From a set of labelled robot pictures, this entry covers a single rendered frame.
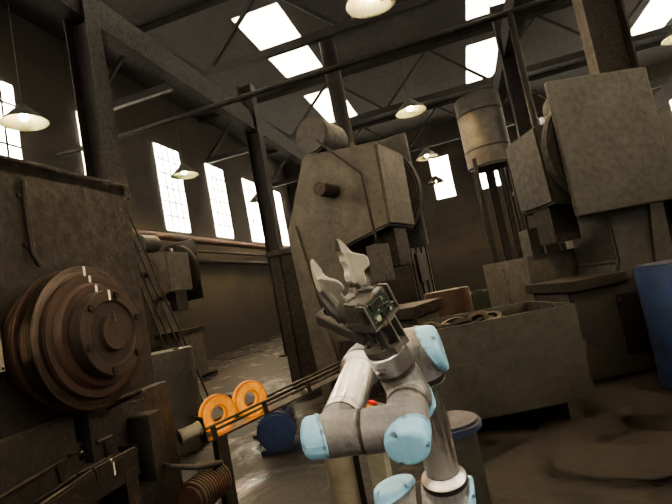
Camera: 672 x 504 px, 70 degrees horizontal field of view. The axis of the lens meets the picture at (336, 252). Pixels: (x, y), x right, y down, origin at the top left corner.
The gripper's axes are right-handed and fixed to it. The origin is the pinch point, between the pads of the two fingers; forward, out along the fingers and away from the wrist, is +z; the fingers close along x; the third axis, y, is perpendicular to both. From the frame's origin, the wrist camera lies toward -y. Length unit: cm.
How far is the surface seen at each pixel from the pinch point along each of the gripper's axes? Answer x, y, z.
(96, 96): -199, -537, 158
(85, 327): 23, -96, -1
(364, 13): -457, -332, 93
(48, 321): 29, -98, 6
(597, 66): -435, -106, -63
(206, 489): 22, -106, -75
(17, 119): -161, -736, 211
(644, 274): -273, -62, -183
